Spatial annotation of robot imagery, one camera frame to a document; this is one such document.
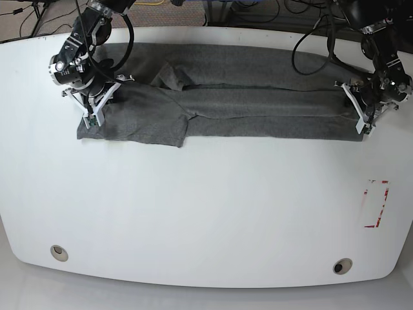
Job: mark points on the white right-arm gripper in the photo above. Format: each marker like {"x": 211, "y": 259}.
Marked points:
{"x": 91, "y": 100}

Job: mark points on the white left-arm gripper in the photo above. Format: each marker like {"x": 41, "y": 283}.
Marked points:
{"x": 370, "y": 103}

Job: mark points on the grey t-shirt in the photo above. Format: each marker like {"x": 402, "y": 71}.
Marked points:
{"x": 179, "y": 91}

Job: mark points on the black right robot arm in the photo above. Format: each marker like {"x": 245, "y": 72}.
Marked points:
{"x": 74, "y": 65}

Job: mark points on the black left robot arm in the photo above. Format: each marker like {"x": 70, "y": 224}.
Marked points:
{"x": 381, "y": 23}

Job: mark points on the red tape marking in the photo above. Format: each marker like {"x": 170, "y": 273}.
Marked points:
{"x": 373, "y": 204}

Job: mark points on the black tripod stand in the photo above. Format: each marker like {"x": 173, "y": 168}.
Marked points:
{"x": 39, "y": 9}

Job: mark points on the left table grommet hole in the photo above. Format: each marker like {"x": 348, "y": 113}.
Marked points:
{"x": 59, "y": 253}

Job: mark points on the table grommet hole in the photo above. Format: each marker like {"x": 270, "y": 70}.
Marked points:
{"x": 342, "y": 266}
{"x": 59, "y": 253}

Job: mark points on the right table grommet hole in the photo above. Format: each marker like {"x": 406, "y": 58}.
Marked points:
{"x": 342, "y": 266}

